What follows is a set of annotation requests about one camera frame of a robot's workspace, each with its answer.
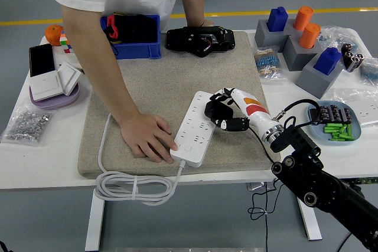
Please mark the person's left hand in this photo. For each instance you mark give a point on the person's left hand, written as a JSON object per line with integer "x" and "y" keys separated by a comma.
{"x": 206, "y": 23}

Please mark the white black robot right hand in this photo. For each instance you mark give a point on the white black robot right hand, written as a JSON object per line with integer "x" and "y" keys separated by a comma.
{"x": 254, "y": 113}

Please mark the person's right hand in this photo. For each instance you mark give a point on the person's right hand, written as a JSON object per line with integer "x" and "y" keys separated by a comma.
{"x": 144, "y": 137}

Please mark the white power strip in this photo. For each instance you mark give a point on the white power strip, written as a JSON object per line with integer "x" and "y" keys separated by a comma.
{"x": 192, "y": 134}

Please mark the person's right forearm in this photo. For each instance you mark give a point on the person's right forearm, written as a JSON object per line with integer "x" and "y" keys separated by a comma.
{"x": 103, "y": 81}

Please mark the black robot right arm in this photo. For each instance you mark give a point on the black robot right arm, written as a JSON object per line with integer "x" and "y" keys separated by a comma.
{"x": 325, "y": 181}

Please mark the black device housing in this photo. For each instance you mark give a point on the black device housing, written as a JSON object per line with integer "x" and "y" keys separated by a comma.
{"x": 177, "y": 42}

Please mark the low grey holder block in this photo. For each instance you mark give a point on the low grey holder block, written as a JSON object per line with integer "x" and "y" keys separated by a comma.
{"x": 263, "y": 35}

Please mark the black cylindrical capacitor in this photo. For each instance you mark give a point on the black cylindrical capacitor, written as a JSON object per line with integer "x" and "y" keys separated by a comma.
{"x": 314, "y": 116}
{"x": 325, "y": 114}
{"x": 347, "y": 115}
{"x": 336, "y": 114}

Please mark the grey-brown mat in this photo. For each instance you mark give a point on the grey-brown mat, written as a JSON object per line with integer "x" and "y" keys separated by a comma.
{"x": 177, "y": 78}

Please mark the tall grey holder block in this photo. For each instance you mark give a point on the tall grey holder block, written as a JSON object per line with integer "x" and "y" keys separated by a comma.
{"x": 313, "y": 81}

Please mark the blue bottle-shaped block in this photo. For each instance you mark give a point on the blue bottle-shaped block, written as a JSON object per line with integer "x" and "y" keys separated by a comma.
{"x": 277, "y": 20}
{"x": 327, "y": 61}

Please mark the medium grey holder block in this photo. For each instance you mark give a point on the medium grey holder block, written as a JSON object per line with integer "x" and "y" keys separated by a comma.
{"x": 295, "y": 54}

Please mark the blue plastic bin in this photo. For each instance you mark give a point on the blue plastic bin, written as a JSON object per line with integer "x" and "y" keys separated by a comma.
{"x": 138, "y": 51}

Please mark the pile of green tubes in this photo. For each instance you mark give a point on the pile of green tubes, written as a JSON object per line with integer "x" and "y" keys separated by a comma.
{"x": 335, "y": 130}

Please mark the orange cylinder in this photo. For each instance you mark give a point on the orange cylinder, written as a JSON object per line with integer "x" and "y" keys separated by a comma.
{"x": 303, "y": 18}
{"x": 309, "y": 36}

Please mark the purple round tray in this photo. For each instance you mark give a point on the purple round tray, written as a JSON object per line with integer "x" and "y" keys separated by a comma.
{"x": 56, "y": 103}

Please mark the white table leg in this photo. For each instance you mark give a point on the white table leg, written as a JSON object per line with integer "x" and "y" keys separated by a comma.
{"x": 304, "y": 222}
{"x": 94, "y": 219}

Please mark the light blue tray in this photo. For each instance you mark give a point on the light blue tray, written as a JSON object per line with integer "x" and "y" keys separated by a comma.
{"x": 355, "y": 129}

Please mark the clear plastic bag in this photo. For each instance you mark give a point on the clear plastic bag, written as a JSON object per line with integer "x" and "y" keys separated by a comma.
{"x": 336, "y": 36}

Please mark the bagged white socket panel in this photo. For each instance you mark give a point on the bagged white socket panel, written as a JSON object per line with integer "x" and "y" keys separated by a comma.
{"x": 367, "y": 114}

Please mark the bundle of black capacitors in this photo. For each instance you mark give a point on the bundle of black capacitors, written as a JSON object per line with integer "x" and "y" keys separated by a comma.
{"x": 353, "y": 57}

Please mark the bag of metal nuts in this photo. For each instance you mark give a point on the bag of metal nuts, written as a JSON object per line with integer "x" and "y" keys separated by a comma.
{"x": 26, "y": 125}

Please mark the bag of blue resistors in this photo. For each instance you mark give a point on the bag of blue resistors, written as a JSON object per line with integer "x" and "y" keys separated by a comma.
{"x": 370, "y": 70}

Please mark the colourful puzzle cube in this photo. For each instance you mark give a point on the colourful puzzle cube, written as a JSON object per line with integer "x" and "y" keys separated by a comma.
{"x": 63, "y": 41}

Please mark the black smartphone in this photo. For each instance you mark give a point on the black smartphone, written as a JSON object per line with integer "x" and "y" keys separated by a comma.
{"x": 41, "y": 60}

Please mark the black table control panel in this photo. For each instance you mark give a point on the black table control panel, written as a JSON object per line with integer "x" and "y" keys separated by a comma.
{"x": 366, "y": 180}

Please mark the orange fruit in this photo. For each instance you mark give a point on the orange fruit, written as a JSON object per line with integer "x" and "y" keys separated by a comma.
{"x": 53, "y": 35}

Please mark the silver bracket under table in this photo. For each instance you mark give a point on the silver bracket under table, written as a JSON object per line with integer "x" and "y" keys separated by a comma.
{"x": 255, "y": 186}

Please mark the small white wall switch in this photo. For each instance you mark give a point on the small white wall switch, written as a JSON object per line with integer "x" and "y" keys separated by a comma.
{"x": 69, "y": 76}

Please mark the large white wall switch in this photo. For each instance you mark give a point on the large white wall switch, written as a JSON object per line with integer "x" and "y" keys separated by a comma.
{"x": 45, "y": 85}

